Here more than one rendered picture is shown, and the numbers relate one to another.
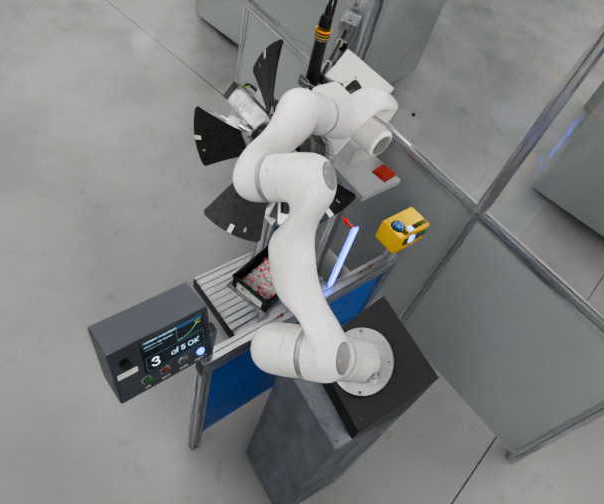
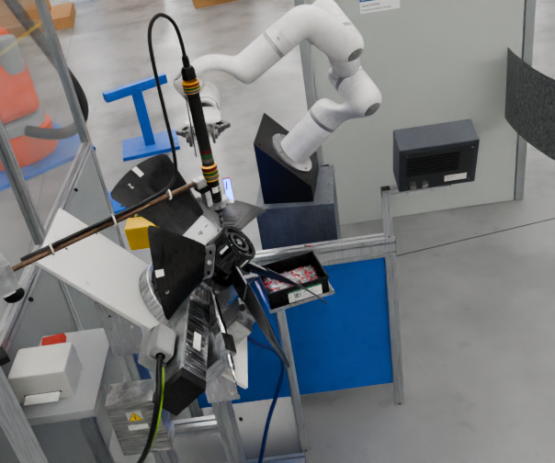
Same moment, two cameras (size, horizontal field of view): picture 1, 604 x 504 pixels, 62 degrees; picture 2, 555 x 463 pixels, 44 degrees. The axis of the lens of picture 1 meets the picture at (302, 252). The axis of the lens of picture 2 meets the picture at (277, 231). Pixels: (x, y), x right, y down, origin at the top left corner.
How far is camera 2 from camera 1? 2.70 m
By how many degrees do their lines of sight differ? 84
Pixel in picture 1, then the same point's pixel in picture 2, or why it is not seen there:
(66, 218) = not seen: outside the picture
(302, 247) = not seen: hidden behind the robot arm
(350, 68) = (59, 255)
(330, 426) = (327, 173)
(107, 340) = (468, 126)
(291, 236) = not seen: hidden behind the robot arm
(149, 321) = (436, 129)
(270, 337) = (369, 84)
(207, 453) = (389, 390)
